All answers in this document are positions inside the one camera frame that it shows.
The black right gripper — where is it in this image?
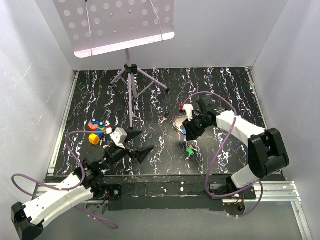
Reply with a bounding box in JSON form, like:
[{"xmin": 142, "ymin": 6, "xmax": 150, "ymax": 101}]
[{"xmin": 182, "ymin": 113, "xmax": 212, "ymax": 142}]

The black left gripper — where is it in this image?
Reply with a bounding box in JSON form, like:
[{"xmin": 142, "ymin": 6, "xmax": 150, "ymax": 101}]
[{"xmin": 100, "ymin": 128, "xmax": 154, "ymax": 171}]

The key with green tag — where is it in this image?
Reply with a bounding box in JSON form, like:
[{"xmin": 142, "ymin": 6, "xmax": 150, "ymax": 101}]
[{"xmin": 186, "ymin": 141, "xmax": 200, "ymax": 156}]

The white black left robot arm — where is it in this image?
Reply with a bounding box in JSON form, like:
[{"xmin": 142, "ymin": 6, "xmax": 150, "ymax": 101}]
[{"xmin": 11, "ymin": 126, "xmax": 154, "ymax": 240}]

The colourful toy block car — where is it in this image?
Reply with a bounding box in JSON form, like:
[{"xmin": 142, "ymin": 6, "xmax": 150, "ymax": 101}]
[{"xmin": 88, "ymin": 118, "xmax": 108, "ymax": 145}]

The perforated music stand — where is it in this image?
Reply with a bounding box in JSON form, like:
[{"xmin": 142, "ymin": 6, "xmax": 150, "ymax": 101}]
[{"xmin": 52, "ymin": 0, "xmax": 176, "ymax": 126}]

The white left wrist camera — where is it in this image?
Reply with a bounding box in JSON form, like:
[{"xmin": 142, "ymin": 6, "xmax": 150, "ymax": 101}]
[{"xmin": 105, "ymin": 126, "xmax": 128, "ymax": 150}]

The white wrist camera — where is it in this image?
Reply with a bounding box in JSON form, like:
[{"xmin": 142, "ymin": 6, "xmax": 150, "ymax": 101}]
[
  {"xmin": 179, "ymin": 104, "xmax": 194, "ymax": 122},
  {"xmin": 105, "ymin": 126, "xmax": 128, "ymax": 150}
]

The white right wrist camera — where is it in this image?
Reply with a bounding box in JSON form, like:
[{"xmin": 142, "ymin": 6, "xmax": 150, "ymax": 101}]
[{"xmin": 179, "ymin": 104, "xmax": 194, "ymax": 122}]

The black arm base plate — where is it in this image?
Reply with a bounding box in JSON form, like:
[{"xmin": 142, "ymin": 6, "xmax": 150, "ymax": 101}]
[{"xmin": 94, "ymin": 174, "xmax": 258, "ymax": 212}]

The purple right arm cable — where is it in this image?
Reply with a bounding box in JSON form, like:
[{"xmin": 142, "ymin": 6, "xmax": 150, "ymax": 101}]
[{"xmin": 183, "ymin": 91, "xmax": 264, "ymax": 217}]

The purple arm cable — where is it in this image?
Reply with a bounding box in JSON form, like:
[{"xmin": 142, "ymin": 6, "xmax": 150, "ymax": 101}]
[
  {"xmin": 183, "ymin": 91, "xmax": 264, "ymax": 217},
  {"xmin": 11, "ymin": 128, "xmax": 119, "ymax": 230}
]

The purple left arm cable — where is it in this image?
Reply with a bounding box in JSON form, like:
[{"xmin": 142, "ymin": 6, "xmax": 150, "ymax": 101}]
[{"xmin": 11, "ymin": 128, "xmax": 119, "ymax": 230}]

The aluminium frame rail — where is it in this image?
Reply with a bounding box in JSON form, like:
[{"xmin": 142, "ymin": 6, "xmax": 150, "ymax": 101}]
[{"xmin": 254, "ymin": 181, "xmax": 301, "ymax": 202}]

